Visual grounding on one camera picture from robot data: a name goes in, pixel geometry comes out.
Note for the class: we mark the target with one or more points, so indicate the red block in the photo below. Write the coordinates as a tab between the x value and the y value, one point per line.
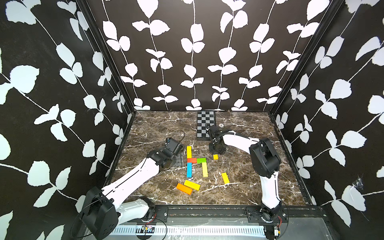
192	160

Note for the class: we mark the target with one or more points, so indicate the green block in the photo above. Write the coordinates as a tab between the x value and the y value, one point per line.
201	160

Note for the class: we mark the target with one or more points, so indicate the cyan block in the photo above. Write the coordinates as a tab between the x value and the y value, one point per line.
189	170

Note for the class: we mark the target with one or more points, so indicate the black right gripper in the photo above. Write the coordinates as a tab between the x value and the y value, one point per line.
212	151

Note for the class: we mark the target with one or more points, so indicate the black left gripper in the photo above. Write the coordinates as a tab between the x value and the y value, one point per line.
180	160

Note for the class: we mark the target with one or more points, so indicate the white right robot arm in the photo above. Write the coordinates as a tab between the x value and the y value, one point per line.
265	160

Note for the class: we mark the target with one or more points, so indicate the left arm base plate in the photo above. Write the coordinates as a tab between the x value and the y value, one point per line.
156	215

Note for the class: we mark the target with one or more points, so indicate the checkered board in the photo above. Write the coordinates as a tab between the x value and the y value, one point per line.
205	119

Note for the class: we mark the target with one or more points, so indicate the yellow stroke block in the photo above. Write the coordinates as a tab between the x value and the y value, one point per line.
189	152

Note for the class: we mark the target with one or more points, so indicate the white perforated rail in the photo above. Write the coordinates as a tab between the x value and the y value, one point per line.
161	230

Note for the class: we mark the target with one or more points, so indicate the small yellow block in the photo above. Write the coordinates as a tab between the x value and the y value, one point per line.
205	169

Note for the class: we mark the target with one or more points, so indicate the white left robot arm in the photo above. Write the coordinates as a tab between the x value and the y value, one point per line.
104	209

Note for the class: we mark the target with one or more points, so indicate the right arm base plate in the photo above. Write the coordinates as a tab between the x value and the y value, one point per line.
264	216

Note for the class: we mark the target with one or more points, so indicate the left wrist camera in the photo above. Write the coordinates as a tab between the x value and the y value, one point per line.
174	146

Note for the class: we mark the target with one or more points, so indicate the dark yellow block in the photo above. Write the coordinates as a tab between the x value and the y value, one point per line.
225	178

